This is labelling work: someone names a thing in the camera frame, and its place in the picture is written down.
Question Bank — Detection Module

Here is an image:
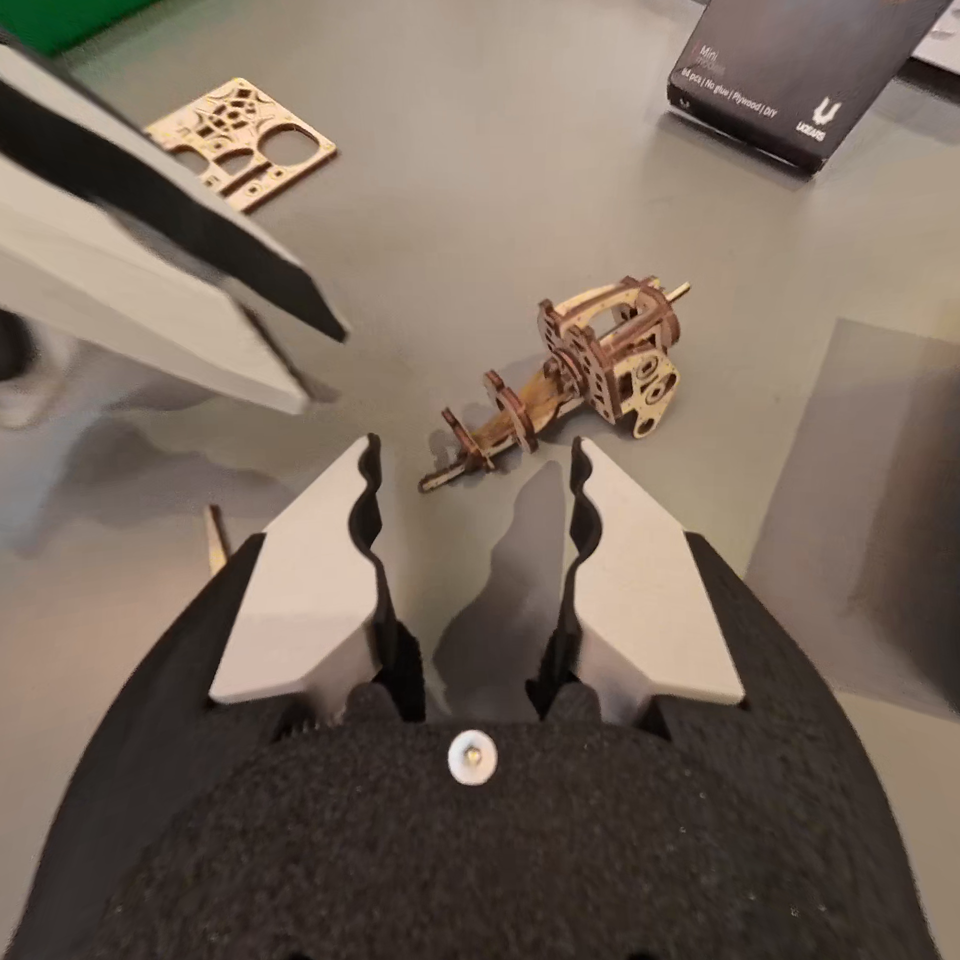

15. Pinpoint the punched wooden parts sheet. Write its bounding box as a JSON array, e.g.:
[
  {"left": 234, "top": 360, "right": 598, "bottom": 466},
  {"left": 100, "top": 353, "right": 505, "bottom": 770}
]
[{"left": 144, "top": 75, "right": 339, "bottom": 216}]

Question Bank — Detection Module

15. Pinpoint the large green plastic bin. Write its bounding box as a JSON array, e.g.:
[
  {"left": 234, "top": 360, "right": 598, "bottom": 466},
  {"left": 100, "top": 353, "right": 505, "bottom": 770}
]
[{"left": 0, "top": 0, "right": 160, "bottom": 57}]

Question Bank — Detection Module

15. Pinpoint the wooden wedge part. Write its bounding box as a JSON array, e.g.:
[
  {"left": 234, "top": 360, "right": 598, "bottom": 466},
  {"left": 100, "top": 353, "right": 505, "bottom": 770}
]
[{"left": 202, "top": 502, "right": 231, "bottom": 580}]

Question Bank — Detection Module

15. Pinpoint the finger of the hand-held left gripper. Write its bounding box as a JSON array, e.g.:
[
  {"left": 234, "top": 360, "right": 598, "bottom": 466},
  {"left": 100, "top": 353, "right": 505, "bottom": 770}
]
[
  {"left": 0, "top": 156, "right": 316, "bottom": 415},
  {"left": 0, "top": 30, "right": 351, "bottom": 345}
]

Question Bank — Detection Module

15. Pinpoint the black kit box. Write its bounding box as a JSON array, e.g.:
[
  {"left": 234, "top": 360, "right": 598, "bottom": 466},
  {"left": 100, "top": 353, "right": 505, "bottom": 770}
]
[{"left": 666, "top": 0, "right": 955, "bottom": 179}]

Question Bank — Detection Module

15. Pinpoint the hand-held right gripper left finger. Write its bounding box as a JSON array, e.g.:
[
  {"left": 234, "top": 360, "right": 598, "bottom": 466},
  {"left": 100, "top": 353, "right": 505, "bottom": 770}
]
[{"left": 208, "top": 433, "right": 427, "bottom": 723}]

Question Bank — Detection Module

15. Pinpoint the wooden model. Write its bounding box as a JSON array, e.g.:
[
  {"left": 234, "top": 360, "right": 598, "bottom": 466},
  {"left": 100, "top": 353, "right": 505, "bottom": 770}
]
[{"left": 417, "top": 273, "right": 693, "bottom": 496}]

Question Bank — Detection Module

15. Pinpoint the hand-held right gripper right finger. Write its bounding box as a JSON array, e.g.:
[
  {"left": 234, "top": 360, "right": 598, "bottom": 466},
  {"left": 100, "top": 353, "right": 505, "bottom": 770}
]
[{"left": 527, "top": 437, "right": 749, "bottom": 723}]

